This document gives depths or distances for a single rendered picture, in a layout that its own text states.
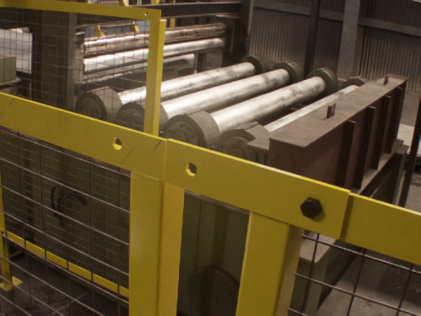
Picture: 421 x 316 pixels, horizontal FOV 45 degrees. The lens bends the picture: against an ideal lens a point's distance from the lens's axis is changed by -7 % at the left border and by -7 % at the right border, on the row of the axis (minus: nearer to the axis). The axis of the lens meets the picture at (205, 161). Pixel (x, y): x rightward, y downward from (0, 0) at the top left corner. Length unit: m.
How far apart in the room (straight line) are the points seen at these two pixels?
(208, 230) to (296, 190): 2.32
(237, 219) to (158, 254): 2.06
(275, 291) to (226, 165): 0.15
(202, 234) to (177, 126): 0.58
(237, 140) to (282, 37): 9.79
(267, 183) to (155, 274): 0.21
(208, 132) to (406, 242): 2.32
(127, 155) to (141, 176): 0.03
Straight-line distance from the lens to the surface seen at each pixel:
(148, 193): 0.63
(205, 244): 2.88
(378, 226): 0.52
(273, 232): 0.56
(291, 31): 12.23
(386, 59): 11.58
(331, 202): 0.52
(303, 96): 4.07
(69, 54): 3.19
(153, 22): 2.26
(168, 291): 0.71
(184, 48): 4.33
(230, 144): 2.64
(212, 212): 2.78
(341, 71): 11.33
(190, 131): 2.75
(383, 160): 4.15
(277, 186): 0.53
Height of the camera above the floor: 2.04
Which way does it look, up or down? 21 degrees down
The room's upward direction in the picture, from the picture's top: 5 degrees clockwise
